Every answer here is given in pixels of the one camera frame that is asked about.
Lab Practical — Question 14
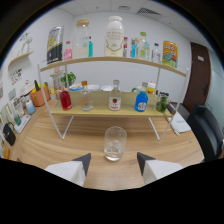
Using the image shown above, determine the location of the small red bottle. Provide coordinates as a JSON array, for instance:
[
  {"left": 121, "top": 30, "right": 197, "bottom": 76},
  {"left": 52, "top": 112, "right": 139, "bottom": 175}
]
[{"left": 59, "top": 87, "right": 73, "bottom": 112}]

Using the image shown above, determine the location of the yellow drink can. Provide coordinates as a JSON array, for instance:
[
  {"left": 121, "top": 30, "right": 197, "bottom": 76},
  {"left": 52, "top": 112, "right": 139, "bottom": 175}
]
[{"left": 162, "top": 40, "right": 179, "bottom": 69}]

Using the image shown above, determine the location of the clear bottle green cap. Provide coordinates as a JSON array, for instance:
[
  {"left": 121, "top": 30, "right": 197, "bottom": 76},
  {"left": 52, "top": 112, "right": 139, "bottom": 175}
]
[{"left": 137, "top": 31, "right": 151, "bottom": 62}]

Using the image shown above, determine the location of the clear glass tumbler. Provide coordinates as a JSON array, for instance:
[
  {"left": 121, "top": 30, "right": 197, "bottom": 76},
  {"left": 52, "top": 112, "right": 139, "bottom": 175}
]
[{"left": 103, "top": 125, "right": 128, "bottom": 162}]

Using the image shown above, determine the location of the white notebook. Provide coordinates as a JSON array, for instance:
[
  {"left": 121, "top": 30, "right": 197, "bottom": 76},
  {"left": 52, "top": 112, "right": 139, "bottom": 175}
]
[{"left": 168, "top": 111, "right": 192, "bottom": 135}]

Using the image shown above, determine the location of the black chair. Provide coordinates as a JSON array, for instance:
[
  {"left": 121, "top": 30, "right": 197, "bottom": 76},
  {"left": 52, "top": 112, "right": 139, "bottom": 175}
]
[{"left": 186, "top": 104, "right": 224, "bottom": 163}]

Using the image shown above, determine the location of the glass jar of limes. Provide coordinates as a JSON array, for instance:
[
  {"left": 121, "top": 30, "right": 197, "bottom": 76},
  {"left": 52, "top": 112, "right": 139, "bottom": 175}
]
[{"left": 155, "top": 91, "right": 171, "bottom": 114}]

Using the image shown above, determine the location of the white tray with items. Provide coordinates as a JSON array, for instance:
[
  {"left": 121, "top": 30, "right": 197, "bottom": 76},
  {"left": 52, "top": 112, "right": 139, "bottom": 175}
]
[{"left": 13, "top": 114, "right": 32, "bottom": 134}]

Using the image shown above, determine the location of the blue bottle silver cap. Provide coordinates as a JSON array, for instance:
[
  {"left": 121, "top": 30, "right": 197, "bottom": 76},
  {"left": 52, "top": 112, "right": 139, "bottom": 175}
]
[{"left": 134, "top": 82, "right": 149, "bottom": 113}]

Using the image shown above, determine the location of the black bag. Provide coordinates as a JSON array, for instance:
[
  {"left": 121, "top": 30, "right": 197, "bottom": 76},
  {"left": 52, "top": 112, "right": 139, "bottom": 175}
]
[{"left": 2, "top": 121, "right": 17, "bottom": 147}]

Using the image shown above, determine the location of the two-tier wooden shelf rack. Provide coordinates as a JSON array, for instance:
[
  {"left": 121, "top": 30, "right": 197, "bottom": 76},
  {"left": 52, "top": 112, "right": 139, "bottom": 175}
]
[{"left": 36, "top": 55, "right": 190, "bottom": 141}]

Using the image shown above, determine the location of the small white blue bottle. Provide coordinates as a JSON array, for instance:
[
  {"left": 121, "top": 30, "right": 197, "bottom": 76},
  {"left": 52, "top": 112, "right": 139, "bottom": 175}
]
[{"left": 25, "top": 99, "right": 36, "bottom": 116}]

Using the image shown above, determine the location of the orange pot with utensils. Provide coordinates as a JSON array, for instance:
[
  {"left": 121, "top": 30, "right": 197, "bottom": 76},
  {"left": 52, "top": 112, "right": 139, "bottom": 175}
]
[{"left": 29, "top": 79, "right": 51, "bottom": 108}]

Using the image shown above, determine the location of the clear bottle red label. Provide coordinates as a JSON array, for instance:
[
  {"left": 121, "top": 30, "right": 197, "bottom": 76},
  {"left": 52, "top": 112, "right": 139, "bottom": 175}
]
[{"left": 108, "top": 79, "right": 123, "bottom": 112}]

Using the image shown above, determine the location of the green white mug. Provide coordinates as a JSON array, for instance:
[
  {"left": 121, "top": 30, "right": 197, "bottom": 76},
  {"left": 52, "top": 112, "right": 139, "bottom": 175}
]
[{"left": 131, "top": 85, "right": 144, "bottom": 94}]

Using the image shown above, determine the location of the patterned bowl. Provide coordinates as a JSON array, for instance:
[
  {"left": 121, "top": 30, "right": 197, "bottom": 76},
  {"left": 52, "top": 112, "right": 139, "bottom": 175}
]
[{"left": 69, "top": 83, "right": 84, "bottom": 92}]

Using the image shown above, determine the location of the plain white bowl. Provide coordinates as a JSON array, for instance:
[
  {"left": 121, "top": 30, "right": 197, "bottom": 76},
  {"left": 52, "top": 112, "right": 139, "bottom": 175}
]
[{"left": 87, "top": 84, "right": 101, "bottom": 92}]

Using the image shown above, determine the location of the white bowl red rim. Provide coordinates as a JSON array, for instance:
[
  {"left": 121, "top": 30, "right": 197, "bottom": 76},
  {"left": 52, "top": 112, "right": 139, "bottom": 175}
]
[{"left": 100, "top": 84, "right": 115, "bottom": 92}]

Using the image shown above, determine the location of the green potted plant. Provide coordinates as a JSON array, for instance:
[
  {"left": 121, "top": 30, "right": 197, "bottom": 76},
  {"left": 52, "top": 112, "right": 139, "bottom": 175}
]
[{"left": 59, "top": 71, "right": 77, "bottom": 88}]

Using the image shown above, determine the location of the brown door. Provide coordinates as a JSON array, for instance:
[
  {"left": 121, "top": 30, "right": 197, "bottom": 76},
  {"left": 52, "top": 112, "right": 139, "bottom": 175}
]
[{"left": 182, "top": 41, "right": 212, "bottom": 114}]

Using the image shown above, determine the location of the clear bottle blue cap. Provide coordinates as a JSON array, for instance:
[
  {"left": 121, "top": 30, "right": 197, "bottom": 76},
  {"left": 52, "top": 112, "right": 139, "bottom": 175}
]
[{"left": 151, "top": 42, "right": 162, "bottom": 64}]

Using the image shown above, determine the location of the small pink bottle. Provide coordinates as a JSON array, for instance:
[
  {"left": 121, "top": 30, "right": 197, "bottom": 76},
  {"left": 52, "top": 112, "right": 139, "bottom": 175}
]
[{"left": 63, "top": 40, "right": 74, "bottom": 62}]

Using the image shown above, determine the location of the small teal bottle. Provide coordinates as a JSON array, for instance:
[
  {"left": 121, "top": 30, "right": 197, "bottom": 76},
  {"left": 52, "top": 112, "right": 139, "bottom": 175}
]
[{"left": 87, "top": 35, "right": 94, "bottom": 58}]

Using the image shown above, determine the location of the tall black yellow can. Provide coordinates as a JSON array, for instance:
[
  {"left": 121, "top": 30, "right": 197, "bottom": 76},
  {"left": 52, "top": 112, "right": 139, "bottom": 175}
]
[{"left": 46, "top": 25, "right": 65, "bottom": 65}]

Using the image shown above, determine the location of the glass jar wooden lid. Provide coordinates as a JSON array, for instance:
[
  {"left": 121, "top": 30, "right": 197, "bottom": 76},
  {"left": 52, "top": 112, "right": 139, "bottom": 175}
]
[{"left": 72, "top": 18, "right": 91, "bottom": 60}]

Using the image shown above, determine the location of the white figurine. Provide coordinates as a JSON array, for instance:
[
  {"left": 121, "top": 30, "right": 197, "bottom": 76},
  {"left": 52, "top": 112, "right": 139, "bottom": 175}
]
[{"left": 19, "top": 33, "right": 34, "bottom": 54}]

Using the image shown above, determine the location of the large white milk bottle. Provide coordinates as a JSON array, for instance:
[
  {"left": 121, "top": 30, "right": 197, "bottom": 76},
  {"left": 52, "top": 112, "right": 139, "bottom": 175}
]
[{"left": 104, "top": 15, "right": 125, "bottom": 58}]

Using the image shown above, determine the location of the ceiling air vent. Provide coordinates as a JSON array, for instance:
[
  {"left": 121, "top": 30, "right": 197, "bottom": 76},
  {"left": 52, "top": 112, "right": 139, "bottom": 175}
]
[{"left": 137, "top": 7, "right": 162, "bottom": 17}]

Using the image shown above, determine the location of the wooden wall shelf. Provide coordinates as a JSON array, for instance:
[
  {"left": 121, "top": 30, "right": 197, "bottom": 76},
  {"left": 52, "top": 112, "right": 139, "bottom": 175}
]
[{"left": 8, "top": 49, "right": 35, "bottom": 68}]

